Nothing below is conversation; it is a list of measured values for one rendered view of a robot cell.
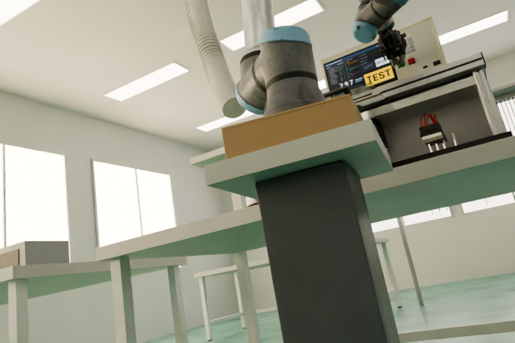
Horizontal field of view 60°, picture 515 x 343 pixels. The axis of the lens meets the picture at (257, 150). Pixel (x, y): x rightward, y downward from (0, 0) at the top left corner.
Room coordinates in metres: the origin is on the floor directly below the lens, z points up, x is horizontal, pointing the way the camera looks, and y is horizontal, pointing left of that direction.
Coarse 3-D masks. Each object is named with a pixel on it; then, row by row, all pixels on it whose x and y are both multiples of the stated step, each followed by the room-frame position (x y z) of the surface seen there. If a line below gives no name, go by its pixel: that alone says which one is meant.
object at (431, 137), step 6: (426, 126) 1.41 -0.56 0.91; (432, 126) 1.41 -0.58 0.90; (438, 126) 1.40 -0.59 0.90; (420, 132) 1.43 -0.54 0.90; (426, 132) 1.42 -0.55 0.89; (432, 132) 1.41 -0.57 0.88; (438, 132) 1.38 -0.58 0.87; (426, 138) 1.40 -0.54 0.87; (432, 138) 1.40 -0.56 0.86; (438, 138) 1.42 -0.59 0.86; (444, 138) 1.47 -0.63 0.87; (426, 144) 1.51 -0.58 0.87; (432, 144) 1.53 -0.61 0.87; (444, 144) 1.49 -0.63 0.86; (432, 150) 1.51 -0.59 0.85
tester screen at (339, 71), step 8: (368, 48) 1.54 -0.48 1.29; (376, 48) 1.53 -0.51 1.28; (352, 56) 1.57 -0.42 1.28; (360, 56) 1.56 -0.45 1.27; (368, 56) 1.55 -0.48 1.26; (376, 56) 1.53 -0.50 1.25; (328, 64) 1.62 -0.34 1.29; (336, 64) 1.60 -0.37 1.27; (344, 64) 1.59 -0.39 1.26; (352, 64) 1.58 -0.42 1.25; (360, 64) 1.56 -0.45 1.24; (384, 64) 1.53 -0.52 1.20; (328, 72) 1.62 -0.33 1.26; (336, 72) 1.61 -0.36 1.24; (344, 72) 1.59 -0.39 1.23; (352, 72) 1.58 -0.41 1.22; (360, 72) 1.57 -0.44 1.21; (368, 72) 1.55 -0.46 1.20; (336, 80) 1.61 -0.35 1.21; (344, 80) 1.60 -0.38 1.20; (360, 80) 1.57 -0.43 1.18; (336, 88) 1.61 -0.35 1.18
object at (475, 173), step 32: (448, 160) 1.12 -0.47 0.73; (480, 160) 1.09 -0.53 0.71; (512, 160) 1.10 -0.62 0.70; (384, 192) 1.25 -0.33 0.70; (416, 192) 1.38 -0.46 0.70; (448, 192) 1.53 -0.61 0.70; (480, 192) 1.72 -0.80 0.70; (512, 192) 1.96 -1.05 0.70; (192, 224) 1.47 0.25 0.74; (224, 224) 1.42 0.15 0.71; (256, 224) 1.45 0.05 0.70; (96, 256) 1.67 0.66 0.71; (160, 256) 1.95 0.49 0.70
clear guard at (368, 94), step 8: (360, 88) 1.34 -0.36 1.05; (368, 88) 1.31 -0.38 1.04; (376, 88) 1.39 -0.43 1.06; (336, 96) 1.37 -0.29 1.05; (352, 96) 1.32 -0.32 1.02; (360, 96) 1.30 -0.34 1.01; (368, 96) 1.45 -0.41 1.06; (376, 96) 1.46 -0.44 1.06; (360, 104) 1.51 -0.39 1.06; (368, 104) 1.52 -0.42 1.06; (376, 104) 1.54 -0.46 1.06; (384, 104) 1.56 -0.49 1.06; (360, 112) 1.59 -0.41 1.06
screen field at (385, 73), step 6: (390, 66) 1.52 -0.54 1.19; (372, 72) 1.55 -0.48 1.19; (378, 72) 1.54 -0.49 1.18; (384, 72) 1.53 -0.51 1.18; (390, 72) 1.52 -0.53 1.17; (366, 78) 1.56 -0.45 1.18; (372, 78) 1.55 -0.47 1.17; (378, 78) 1.54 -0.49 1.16; (384, 78) 1.53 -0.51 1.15; (390, 78) 1.52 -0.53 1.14
